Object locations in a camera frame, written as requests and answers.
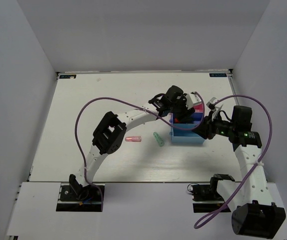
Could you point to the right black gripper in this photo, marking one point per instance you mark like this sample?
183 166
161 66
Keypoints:
204 130

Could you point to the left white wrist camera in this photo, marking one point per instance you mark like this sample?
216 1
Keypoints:
192 100

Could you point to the pink storage bin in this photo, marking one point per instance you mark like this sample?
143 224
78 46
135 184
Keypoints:
198 107

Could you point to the light blue storage bin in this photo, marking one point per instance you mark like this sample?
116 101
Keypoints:
179 134

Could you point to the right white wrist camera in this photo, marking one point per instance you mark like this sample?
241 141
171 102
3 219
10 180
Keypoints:
214 108

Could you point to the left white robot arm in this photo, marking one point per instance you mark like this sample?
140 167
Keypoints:
110 132

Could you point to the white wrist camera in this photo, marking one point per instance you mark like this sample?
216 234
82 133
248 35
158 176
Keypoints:
214 108
192 100

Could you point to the pink correction tape case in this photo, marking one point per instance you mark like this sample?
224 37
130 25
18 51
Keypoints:
135 139

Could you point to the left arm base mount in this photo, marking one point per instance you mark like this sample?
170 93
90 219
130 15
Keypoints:
89 200

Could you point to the dark blue storage bin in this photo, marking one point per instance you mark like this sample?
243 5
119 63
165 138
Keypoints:
194 118

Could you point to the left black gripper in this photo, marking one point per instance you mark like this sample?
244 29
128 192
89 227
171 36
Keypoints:
182 116

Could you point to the green correction tape case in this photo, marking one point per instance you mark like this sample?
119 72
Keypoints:
158 139

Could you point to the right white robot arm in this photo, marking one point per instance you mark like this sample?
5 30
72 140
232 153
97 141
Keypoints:
253 210

